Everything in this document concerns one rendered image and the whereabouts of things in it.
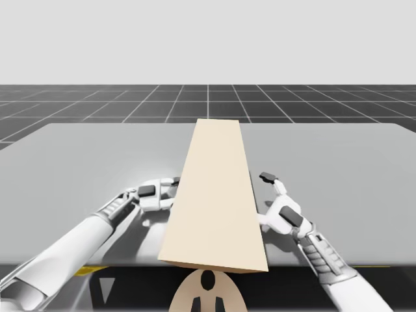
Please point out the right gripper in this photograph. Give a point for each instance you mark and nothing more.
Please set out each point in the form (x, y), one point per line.
(286, 214)

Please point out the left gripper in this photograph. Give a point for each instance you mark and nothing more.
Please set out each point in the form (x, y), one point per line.
(152, 196)

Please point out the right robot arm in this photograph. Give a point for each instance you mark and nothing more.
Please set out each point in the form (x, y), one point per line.
(334, 266)

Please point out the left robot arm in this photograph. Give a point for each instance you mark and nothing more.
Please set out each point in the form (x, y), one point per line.
(65, 247)

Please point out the tall board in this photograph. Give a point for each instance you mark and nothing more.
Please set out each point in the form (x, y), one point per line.
(214, 201)

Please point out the tan robot part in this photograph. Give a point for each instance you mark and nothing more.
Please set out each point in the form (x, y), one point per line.
(208, 292)

